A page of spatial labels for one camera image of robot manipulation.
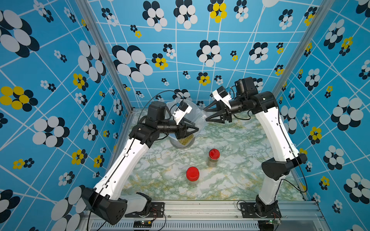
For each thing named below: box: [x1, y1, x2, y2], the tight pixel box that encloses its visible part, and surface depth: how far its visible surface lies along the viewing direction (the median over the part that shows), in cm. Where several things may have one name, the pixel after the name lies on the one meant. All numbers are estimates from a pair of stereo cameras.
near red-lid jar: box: [185, 166, 200, 186], surface depth 77 cm
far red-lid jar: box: [207, 148, 221, 168], surface depth 82 cm
